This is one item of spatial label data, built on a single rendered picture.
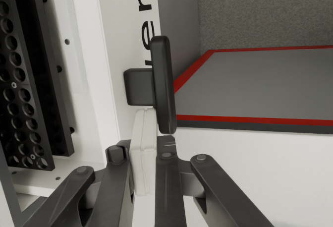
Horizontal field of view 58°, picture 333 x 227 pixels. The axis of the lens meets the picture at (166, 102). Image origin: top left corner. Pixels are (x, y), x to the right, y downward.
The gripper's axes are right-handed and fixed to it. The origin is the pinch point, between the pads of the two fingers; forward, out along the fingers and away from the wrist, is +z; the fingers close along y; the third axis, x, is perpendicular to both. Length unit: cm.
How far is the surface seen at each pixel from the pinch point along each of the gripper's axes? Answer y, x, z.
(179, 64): 6, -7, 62
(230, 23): 27, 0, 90
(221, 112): 10.0, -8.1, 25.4
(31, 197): -14.1, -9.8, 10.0
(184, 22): 9, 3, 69
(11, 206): -14.4, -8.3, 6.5
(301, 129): 17.2, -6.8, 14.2
